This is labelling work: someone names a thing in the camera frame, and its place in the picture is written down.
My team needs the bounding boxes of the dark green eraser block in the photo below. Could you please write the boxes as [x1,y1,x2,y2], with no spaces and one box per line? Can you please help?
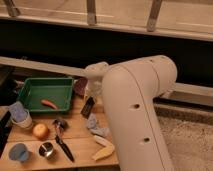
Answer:
[81,97,95,118]

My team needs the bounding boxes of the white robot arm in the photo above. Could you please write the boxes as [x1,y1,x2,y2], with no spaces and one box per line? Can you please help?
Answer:
[84,55,177,171]

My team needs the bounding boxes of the purple bowl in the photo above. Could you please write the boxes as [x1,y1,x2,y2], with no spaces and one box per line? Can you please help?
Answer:
[74,78,88,96]

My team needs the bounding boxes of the green plastic tray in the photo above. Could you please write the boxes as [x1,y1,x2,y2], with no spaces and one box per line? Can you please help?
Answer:
[17,77,73,114]

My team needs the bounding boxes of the light blue crumpled cloth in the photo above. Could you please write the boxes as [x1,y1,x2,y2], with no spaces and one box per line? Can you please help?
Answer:
[86,113,109,137]

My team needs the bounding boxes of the dark purple toy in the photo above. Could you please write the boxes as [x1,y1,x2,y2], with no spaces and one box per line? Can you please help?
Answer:
[53,118,68,130]

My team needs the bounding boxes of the red sausage toy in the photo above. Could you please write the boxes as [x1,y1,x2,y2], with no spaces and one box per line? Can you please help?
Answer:
[41,99,58,110]

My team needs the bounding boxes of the white banana piece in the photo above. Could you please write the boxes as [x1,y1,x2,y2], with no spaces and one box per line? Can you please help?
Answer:
[93,135,113,146]

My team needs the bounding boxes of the yellow banana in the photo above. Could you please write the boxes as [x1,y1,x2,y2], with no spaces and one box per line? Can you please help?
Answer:
[92,146,115,161]

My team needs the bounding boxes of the orange apple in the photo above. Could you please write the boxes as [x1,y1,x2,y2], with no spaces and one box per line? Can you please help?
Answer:
[33,123,49,140]

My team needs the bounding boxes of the white cup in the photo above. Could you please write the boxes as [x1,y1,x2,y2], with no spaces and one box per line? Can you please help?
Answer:
[12,110,33,130]

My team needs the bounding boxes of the small metal cup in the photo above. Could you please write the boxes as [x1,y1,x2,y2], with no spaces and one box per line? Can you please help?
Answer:
[39,142,55,159]

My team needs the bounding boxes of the blue plastic cup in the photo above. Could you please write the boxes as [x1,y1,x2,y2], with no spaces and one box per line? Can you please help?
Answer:
[8,143,30,162]

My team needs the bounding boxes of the black handled knife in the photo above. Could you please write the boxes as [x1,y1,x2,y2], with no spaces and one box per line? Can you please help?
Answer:
[54,121,75,162]

